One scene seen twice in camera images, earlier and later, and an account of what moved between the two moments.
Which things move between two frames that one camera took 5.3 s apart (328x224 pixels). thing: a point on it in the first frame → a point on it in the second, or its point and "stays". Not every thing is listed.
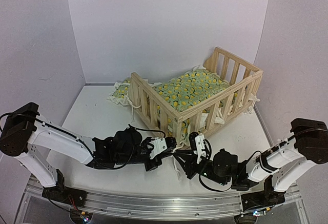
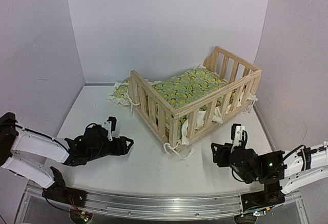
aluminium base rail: (36, 208) stays
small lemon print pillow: (119, 96) stays
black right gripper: (191, 161) → (222, 153)
